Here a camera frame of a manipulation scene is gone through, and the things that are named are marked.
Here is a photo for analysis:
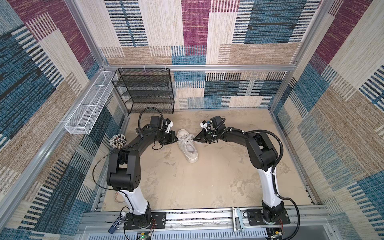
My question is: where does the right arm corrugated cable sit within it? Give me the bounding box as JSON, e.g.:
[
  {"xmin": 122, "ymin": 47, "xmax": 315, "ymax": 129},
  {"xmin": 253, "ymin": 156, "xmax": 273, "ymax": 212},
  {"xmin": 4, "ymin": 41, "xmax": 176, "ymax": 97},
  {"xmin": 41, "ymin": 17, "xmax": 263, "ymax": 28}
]
[{"xmin": 209, "ymin": 115, "xmax": 301, "ymax": 240}]

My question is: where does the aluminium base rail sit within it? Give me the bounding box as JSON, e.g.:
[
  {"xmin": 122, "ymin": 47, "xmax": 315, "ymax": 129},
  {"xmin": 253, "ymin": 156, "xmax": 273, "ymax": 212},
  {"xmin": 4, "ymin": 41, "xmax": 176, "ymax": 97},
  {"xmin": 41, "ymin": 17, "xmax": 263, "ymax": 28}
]
[{"xmin": 75, "ymin": 205, "xmax": 342, "ymax": 240}]

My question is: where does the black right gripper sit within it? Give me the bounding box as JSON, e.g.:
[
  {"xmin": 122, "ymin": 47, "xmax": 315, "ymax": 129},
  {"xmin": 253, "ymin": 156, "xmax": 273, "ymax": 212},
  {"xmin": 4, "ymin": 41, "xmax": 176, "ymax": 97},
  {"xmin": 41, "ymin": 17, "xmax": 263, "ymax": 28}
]
[{"xmin": 193, "ymin": 128, "xmax": 218, "ymax": 143}]

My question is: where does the white sneaker shoe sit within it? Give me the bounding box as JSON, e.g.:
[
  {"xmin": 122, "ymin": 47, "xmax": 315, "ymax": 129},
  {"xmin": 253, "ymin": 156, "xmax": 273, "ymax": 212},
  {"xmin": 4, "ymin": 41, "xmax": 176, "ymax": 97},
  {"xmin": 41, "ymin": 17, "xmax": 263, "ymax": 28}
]
[{"xmin": 177, "ymin": 129, "xmax": 199, "ymax": 164}]

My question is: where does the clear cup of pencils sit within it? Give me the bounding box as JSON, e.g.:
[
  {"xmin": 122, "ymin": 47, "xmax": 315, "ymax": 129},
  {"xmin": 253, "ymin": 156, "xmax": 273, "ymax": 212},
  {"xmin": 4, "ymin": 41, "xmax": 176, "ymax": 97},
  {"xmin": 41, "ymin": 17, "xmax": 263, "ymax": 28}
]
[{"xmin": 109, "ymin": 134, "xmax": 127, "ymax": 150}]

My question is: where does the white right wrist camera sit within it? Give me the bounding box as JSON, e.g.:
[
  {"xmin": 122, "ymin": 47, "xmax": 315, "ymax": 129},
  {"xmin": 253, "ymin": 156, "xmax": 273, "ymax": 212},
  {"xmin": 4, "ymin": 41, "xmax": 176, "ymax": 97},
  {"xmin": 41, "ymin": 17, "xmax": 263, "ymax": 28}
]
[{"xmin": 200, "ymin": 121, "xmax": 212, "ymax": 132}]

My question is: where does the white shoelace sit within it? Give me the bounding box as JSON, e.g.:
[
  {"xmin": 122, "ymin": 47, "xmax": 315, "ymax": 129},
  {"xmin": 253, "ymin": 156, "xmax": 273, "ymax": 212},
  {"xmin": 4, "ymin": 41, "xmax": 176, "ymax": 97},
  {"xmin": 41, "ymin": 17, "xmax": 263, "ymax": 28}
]
[{"xmin": 178, "ymin": 134, "xmax": 196, "ymax": 152}]

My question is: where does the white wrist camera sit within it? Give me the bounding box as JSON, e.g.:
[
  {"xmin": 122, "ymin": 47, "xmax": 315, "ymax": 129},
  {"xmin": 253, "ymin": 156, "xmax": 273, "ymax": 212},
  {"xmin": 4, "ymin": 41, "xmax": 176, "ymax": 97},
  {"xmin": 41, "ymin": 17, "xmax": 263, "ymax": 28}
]
[
  {"xmin": 200, "ymin": 121, "xmax": 212, "ymax": 132},
  {"xmin": 163, "ymin": 119, "xmax": 173, "ymax": 133}
]

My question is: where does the black mesh shelf rack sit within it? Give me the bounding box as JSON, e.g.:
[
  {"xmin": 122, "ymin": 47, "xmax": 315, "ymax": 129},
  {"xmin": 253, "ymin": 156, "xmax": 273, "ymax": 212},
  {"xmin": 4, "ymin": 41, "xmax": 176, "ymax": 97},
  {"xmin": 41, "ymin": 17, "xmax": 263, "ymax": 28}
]
[{"xmin": 112, "ymin": 68, "xmax": 175, "ymax": 114}]

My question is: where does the white wire mesh tray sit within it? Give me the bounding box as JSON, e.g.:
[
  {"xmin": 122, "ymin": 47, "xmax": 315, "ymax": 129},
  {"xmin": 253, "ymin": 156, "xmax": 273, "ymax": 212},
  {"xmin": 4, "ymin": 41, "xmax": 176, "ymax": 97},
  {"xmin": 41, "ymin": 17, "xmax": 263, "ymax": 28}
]
[{"xmin": 65, "ymin": 72, "xmax": 115, "ymax": 135}]

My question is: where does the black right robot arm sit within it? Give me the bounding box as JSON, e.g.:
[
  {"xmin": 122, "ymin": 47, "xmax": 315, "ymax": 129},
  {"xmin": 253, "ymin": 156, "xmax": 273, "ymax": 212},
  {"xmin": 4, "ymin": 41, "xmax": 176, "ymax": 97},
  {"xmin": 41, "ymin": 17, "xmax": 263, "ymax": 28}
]
[{"xmin": 194, "ymin": 116, "xmax": 284, "ymax": 224}]

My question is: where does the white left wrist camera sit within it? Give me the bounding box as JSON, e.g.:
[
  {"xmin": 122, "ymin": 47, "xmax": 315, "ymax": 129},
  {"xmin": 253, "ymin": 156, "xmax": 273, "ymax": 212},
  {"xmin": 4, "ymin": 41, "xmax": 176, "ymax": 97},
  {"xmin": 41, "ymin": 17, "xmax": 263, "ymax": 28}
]
[{"xmin": 163, "ymin": 119, "xmax": 173, "ymax": 133}]

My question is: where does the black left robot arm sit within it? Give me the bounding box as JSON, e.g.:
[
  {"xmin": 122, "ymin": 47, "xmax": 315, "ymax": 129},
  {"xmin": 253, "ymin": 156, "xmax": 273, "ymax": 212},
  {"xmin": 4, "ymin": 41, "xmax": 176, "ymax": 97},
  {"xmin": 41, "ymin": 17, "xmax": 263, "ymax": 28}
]
[{"xmin": 107, "ymin": 116, "xmax": 178, "ymax": 229}]

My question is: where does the clear tape roll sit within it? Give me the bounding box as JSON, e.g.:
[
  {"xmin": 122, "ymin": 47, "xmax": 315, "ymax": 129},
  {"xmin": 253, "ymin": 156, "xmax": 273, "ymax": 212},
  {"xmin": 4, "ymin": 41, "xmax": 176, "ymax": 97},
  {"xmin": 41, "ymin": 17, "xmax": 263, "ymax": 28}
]
[{"xmin": 114, "ymin": 192, "xmax": 125, "ymax": 204}]

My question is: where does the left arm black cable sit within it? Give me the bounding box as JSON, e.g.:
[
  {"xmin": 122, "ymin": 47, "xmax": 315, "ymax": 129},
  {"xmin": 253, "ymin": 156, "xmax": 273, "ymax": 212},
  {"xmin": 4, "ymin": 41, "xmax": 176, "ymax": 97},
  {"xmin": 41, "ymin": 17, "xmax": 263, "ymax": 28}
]
[{"xmin": 91, "ymin": 106, "xmax": 178, "ymax": 240}]

